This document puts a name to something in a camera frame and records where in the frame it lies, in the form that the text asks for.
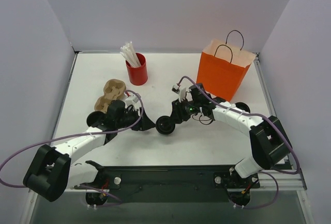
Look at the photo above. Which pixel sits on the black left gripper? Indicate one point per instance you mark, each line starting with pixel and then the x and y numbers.
pixel 139 119

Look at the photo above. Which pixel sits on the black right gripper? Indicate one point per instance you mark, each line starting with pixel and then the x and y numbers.
pixel 176 108

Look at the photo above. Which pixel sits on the black cup lid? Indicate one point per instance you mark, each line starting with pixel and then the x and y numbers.
pixel 241 107
pixel 163 122

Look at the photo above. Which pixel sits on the orange paper bag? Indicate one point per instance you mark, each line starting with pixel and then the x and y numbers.
pixel 223 67

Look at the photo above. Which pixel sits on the black coffee cup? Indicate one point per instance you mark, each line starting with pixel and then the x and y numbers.
pixel 94 119
pixel 165 132

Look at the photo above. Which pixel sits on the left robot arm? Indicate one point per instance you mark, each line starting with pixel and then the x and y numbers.
pixel 55 168

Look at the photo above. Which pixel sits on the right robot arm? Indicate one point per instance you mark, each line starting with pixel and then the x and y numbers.
pixel 267 137

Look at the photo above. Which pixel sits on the brown cardboard cup carrier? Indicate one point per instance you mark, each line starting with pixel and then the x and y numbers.
pixel 114 89

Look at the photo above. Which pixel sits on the red cylindrical holder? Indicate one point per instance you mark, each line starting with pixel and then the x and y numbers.
pixel 138 75

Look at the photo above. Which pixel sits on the white wrapped straws bundle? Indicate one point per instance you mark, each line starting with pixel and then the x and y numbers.
pixel 129 54

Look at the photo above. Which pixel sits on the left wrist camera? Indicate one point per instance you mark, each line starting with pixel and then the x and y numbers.
pixel 132 100

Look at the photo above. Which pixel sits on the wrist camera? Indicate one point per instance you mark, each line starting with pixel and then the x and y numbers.
pixel 181 91
pixel 132 100

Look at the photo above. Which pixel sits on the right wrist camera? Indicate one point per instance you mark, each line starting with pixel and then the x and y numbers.
pixel 181 91

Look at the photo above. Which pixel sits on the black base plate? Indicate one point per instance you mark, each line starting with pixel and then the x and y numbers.
pixel 114 185

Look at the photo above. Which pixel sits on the aluminium frame rail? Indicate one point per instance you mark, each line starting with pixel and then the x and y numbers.
pixel 286 182

